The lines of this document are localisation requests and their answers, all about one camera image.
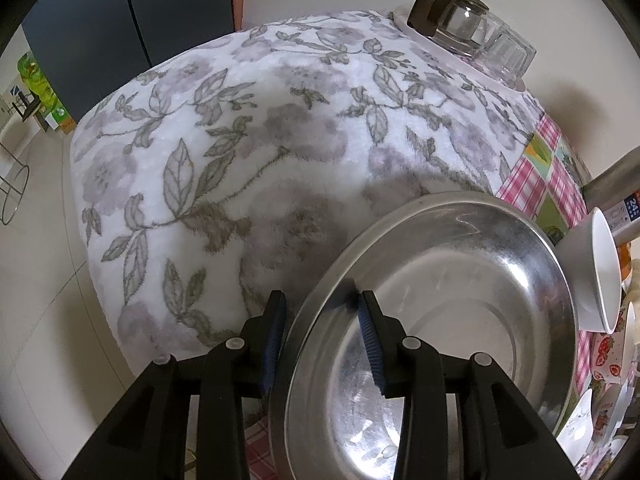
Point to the clear faceted glass cup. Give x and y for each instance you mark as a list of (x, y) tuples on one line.
[(505, 57)]

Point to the grey floral fleece cloth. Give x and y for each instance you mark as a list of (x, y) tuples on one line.
[(247, 164)]

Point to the green cardboard box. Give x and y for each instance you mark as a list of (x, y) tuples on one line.
[(51, 108)]

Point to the strawberry pattern mug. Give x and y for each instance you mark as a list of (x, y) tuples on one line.
[(612, 353)]

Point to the white floral plate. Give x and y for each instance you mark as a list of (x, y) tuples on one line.
[(593, 421)]

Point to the white bowl red rim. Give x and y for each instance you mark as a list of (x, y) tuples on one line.
[(588, 257)]

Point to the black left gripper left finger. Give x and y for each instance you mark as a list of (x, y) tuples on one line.
[(144, 435)]

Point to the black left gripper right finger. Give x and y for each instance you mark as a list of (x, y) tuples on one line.
[(501, 434)]

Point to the dark-rimmed glass cup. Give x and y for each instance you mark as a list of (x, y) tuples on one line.
[(452, 24)]

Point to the dark blue cabinet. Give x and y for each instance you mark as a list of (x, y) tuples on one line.
[(89, 48)]

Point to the stainless steel thermos jug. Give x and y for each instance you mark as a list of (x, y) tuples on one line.
[(616, 193)]

